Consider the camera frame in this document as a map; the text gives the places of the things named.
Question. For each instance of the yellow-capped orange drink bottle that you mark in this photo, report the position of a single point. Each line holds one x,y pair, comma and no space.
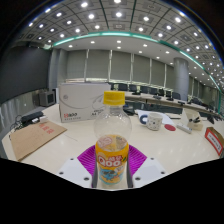
112,156

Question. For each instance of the group of black office chairs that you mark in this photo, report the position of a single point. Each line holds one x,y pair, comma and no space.
133,88

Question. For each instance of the grey boxy monitor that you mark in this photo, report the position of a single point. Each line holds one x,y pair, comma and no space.
47,98

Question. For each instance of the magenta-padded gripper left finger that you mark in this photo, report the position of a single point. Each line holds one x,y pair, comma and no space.
75,170

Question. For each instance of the white cardboard box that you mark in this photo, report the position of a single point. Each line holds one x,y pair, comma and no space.
80,101

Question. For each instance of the flat black device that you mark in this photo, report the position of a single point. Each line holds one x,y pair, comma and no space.
31,117

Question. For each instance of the brown paper envelope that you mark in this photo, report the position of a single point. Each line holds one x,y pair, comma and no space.
33,138

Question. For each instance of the group of ceiling lights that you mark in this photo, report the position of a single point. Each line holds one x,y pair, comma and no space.
118,14

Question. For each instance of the brown box with red label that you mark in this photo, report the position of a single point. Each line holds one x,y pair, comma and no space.
215,140

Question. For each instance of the small white rectangular box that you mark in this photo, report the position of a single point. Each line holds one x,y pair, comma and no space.
184,128

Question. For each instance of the flat round red coaster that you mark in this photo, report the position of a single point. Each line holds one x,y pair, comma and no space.
170,127

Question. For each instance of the white desk organizer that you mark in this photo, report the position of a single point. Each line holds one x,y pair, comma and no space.
192,118

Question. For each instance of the black table microphone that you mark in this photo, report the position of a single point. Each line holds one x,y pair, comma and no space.
211,119

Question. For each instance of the long curved conference table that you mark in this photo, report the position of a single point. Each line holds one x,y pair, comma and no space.
146,98

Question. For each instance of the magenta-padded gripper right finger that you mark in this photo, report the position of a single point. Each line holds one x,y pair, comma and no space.
148,170

